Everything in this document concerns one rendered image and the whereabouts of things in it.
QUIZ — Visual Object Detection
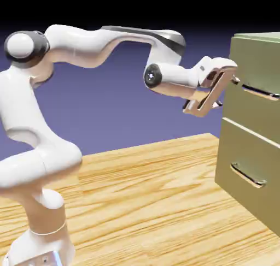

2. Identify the olive green drawer front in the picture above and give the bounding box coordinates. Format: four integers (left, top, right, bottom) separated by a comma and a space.
222, 36, 280, 146
214, 117, 280, 238

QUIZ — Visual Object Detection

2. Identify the olive green cabinet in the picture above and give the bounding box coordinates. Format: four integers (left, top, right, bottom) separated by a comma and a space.
214, 32, 280, 238

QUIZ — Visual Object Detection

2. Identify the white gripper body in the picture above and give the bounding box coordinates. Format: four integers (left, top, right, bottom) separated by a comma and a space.
182, 57, 238, 118

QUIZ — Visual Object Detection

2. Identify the dark curved metal handle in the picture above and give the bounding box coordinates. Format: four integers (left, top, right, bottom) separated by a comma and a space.
241, 84, 280, 101
230, 162, 268, 188

